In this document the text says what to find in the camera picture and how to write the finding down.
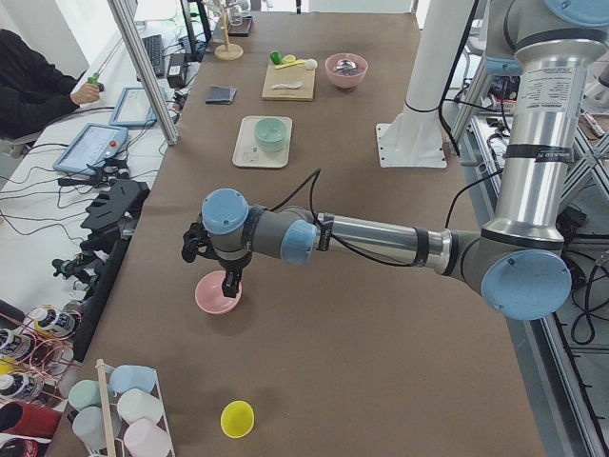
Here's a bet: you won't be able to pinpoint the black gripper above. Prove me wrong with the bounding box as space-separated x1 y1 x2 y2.
181 222 252 298

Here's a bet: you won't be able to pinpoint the small pink bowl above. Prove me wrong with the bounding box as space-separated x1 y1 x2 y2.
194 270 242 315

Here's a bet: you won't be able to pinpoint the white ceramic spoon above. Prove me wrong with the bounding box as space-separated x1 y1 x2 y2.
271 81 304 90

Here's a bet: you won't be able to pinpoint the large pink ice bowl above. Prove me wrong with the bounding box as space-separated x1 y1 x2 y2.
324 52 368 89

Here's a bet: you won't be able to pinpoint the cream rabbit tray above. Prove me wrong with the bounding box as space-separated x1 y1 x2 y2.
232 115 292 169

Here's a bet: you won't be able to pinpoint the green stacked bowls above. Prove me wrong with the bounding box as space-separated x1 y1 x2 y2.
254 117 287 152

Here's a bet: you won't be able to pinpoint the white cup rack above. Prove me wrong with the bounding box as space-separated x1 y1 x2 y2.
69 359 176 456

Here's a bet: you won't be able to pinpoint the grey folded cloth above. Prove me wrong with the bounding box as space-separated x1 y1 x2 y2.
206 85 237 105

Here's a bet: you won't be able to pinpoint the blue teach pendant near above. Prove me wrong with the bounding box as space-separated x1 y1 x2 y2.
52 123 128 175

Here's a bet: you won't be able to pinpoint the blue teach pendant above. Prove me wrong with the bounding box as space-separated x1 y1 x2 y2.
108 87 157 129
52 123 128 175

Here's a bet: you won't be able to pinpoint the blue teach pendant far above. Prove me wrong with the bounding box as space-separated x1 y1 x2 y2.
108 87 157 129

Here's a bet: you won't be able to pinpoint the wooden cutting board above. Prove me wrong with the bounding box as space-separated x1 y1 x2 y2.
262 63 316 102

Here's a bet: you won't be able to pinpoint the yellow plastic knife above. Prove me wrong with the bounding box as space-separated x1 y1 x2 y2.
274 59 306 70

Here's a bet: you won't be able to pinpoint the wooden mug tree stand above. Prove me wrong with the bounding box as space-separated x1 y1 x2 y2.
205 0 244 61

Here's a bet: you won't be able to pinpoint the white garlic bulb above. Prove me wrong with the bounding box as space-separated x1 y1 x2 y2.
304 59 318 70

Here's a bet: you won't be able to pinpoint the metal scoop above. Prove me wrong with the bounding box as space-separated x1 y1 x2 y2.
333 58 358 74

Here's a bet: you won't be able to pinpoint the black keyboard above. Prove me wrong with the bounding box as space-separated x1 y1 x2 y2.
142 34 165 78

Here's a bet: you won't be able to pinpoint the person in black sweater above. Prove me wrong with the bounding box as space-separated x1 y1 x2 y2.
1 29 101 138

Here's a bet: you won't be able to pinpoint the aluminium frame post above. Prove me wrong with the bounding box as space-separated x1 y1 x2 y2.
107 0 179 146

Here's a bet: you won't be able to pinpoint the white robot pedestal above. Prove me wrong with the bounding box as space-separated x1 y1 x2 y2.
376 0 478 169

